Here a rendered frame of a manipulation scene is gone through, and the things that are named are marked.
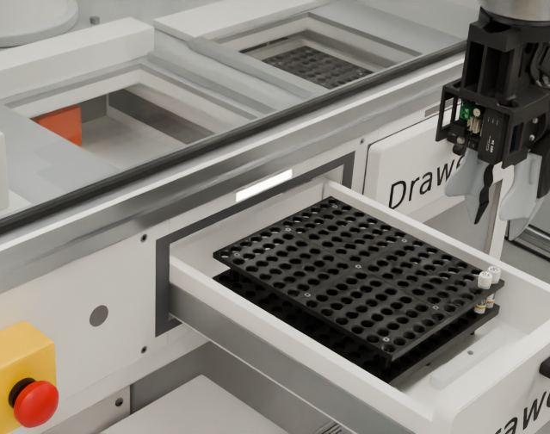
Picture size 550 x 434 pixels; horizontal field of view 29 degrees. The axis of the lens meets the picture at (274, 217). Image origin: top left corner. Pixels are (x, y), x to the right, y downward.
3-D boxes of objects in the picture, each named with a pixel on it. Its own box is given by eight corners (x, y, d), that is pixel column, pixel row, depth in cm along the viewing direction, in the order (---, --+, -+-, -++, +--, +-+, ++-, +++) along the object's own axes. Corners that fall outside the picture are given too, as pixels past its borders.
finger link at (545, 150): (505, 191, 97) (509, 98, 93) (516, 184, 98) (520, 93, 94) (552, 203, 94) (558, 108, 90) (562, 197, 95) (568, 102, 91)
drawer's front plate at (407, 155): (506, 162, 145) (520, 86, 139) (370, 235, 126) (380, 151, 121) (495, 158, 146) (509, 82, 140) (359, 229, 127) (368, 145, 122)
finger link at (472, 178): (421, 224, 100) (446, 139, 94) (458, 203, 103) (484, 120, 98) (448, 241, 98) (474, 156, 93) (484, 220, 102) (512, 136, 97)
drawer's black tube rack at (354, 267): (494, 335, 107) (504, 280, 104) (384, 413, 96) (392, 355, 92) (325, 246, 120) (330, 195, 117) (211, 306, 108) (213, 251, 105)
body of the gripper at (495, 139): (430, 146, 93) (449, 13, 87) (485, 120, 99) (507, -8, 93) (505, 178, 89) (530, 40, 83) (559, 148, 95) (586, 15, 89)
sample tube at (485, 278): (481, 319, 104) (489, 279, 102) (470, 315, 105) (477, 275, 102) (486, 313, 105) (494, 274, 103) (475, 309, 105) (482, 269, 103)
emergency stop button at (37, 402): (64, 418, 90) (63, 380, 88) (24, 440, 87) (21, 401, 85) (42, 400, 91) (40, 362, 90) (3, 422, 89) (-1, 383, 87)
